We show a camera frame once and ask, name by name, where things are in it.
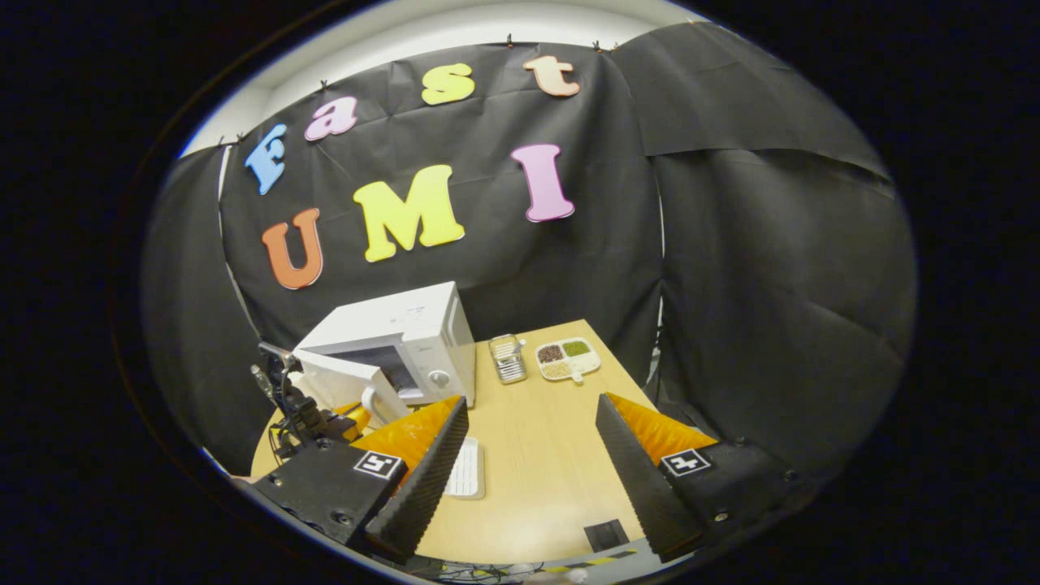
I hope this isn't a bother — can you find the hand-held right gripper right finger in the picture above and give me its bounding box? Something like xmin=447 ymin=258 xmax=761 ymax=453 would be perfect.
xmin=596 ymin=393 xmax=821 ymax=564

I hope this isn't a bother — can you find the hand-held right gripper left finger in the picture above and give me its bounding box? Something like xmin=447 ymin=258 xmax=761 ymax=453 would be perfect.
xmin=236 ymin=396 xmax=470 ymax=566

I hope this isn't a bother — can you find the white microwave oven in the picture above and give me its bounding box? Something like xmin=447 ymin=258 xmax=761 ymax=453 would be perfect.
xmin=291 ymin=281 xmax=478 ymax=425

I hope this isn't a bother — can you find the white rectangular container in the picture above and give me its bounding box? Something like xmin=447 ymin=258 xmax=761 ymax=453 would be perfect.
xmin=444 ymin=436 xmax=487 ymax=500

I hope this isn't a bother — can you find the yellow black striped tape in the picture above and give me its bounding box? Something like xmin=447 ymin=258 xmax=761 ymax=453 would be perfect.
xmin=532 ymin=549 xmax=640 ymax=573

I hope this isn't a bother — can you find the black table cable cover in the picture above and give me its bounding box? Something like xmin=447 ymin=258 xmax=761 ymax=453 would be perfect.
xmin=583 ymin=519 xmax=631 ymax=554

